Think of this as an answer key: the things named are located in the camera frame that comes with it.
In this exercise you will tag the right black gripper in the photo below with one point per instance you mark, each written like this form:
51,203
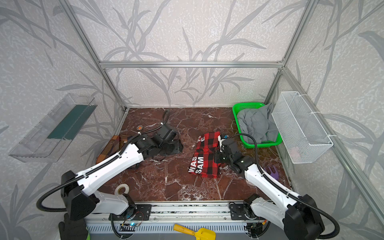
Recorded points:
223,148

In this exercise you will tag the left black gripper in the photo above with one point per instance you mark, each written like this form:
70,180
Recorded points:
173,144

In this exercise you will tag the red black plaid shirt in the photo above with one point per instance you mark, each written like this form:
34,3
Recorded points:
203,160

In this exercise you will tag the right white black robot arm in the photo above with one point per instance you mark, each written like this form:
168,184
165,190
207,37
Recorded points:
297,215

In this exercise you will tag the grey long sleeve shirt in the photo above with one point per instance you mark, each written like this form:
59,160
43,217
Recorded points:
258,123

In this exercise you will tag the folded brown plaid shirt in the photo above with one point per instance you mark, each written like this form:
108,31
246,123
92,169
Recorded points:
112,147

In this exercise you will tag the purple pink toy fork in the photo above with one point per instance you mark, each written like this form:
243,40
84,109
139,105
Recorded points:
273,172

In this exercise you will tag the green plastic basket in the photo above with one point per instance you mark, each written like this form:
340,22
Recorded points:
240,106

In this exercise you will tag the white tape roll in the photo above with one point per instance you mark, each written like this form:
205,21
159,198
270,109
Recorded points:
122,189

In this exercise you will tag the yellow toy shovel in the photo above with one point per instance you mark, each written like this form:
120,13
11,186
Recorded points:
201,234

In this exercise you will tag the black glove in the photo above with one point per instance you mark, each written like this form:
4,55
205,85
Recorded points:
73,230

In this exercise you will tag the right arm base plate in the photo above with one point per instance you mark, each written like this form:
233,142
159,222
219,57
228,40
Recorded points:
241,211

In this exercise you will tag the aluminium front rail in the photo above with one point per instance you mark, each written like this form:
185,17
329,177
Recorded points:
207,212

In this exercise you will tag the pink object in wire basket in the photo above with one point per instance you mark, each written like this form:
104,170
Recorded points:
295,154

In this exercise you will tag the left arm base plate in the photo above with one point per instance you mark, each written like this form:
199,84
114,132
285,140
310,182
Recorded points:
139,212

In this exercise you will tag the white wire mesh basket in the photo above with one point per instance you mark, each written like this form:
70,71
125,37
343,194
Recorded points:
300,127

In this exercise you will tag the aluminium frame crossbar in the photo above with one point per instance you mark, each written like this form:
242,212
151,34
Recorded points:
190,64

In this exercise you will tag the clear plastic wall tray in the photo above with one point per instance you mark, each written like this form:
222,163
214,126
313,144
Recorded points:
50,138

